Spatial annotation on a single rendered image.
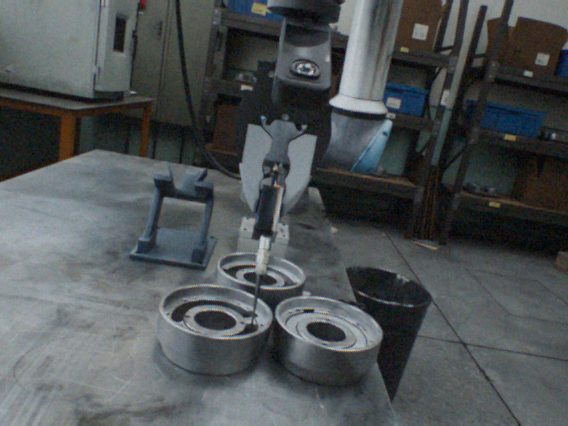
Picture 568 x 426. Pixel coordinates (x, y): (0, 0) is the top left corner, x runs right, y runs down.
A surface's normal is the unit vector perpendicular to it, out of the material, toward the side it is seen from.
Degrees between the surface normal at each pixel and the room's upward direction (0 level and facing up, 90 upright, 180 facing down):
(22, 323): 0
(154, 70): 90
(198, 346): 90
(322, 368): 90
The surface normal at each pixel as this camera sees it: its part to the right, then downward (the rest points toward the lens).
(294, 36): 0.17, -0.66
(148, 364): 0.18, -0.95
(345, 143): -0.30, 0.32
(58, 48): 0.00, 0.28
